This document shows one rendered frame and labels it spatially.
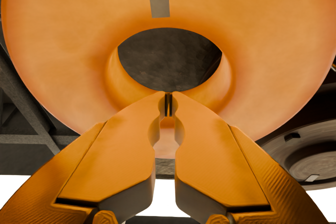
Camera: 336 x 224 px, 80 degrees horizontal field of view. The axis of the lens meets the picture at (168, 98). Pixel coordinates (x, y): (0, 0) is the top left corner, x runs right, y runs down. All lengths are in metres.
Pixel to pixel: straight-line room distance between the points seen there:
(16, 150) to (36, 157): 0.98
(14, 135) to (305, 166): 6.40
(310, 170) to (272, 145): 0.12
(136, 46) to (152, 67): 0.07
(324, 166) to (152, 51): 0.43
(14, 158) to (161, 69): 9.31
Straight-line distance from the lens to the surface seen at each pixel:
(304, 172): 0.50
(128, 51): 0.52
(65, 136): 5.84
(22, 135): 6.41
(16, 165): 9.48
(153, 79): 0.56
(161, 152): 0.16
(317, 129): 0.39
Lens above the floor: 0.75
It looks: 45 degrees up
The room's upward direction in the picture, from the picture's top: 179 degrees clockwise
